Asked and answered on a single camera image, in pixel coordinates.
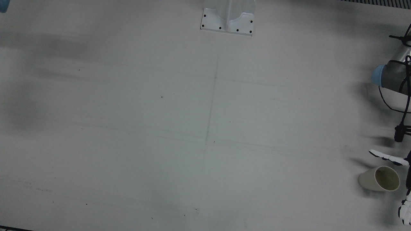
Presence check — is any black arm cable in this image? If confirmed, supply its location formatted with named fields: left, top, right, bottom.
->
left=378, top=24, right=411, bottom=129

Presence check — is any beige paper cup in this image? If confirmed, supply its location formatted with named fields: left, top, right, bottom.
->
left=358, top=166, right=400, bottom=192

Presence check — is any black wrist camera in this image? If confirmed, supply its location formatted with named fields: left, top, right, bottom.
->
left=394, top=124, right=411, bottom=142

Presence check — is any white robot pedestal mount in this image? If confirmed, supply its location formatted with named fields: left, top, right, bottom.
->
left=200, top=0, right=256, bottom=36

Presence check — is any left white grey robot hand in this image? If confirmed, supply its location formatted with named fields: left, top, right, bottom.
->
left=369, top=149, right=411, bottom=226

